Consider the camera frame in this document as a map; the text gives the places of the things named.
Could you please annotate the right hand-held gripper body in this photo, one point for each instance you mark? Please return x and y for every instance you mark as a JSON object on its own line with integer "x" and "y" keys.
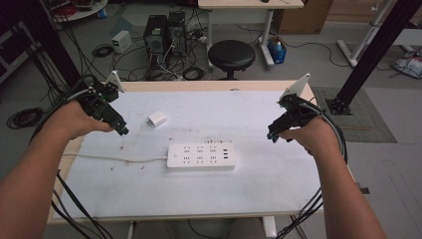
{"x": 298, "y": 113}

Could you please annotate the person's right hand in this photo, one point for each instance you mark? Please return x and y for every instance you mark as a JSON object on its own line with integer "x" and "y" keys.
{"x": 312, "y": 136}

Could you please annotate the white charger plug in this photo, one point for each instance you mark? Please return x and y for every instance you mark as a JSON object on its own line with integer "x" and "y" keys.
{"x": 157, "y": 119}

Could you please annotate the brown cardboard box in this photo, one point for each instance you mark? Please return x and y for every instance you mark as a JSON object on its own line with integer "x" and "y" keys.
{"x": 303, "y": 16}

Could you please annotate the white power strip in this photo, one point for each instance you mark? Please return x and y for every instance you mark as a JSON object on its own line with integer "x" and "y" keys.
{"x": 201, "y": 156}

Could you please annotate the black computer tower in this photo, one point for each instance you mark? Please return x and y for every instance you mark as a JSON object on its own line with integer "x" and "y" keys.
{"x": 176, "y": 33}
{"x": 155, "y": 40}

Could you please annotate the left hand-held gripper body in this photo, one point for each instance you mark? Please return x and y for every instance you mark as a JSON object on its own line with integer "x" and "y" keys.
{"x": 99, "y": 106}

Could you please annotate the round white table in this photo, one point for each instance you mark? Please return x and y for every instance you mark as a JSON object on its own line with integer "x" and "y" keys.
{"x": 79, "y": 8}

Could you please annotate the grey floor mat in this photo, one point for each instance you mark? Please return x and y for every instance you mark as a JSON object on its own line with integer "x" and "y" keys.
{"x": 371, "y": 122}

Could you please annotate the black round stool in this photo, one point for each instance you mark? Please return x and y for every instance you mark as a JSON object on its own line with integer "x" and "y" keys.
{"x": 231, "y": 55}

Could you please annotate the person's left hand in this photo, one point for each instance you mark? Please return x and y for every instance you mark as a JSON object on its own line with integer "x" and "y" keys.
{"x": 76, "y": 121}

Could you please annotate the white table leg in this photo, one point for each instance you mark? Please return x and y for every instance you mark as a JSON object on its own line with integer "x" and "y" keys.
{"x": 269, "y": 227}

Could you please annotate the white table mat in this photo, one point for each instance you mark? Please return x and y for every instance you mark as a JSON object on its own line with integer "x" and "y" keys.
{"x": 199, "y": 195}

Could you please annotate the blue storage box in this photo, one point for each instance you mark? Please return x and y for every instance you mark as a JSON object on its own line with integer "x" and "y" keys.
{"x": 277, "y": 53}

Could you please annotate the black metal post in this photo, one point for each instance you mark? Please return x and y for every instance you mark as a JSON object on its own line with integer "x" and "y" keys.
{"x": 56, "y": 43}
{"x": 375, "y": 53}

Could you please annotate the light wooden desk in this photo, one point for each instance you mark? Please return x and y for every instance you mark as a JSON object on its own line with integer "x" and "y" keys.
{"x": 249, "y": 4}

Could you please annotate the white power supply box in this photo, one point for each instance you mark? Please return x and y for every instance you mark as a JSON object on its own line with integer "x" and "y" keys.
{"x": 121, "y": 41}

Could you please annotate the white metal stand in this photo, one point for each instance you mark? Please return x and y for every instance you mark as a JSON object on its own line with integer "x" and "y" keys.
{"x": 365, "y": 40}

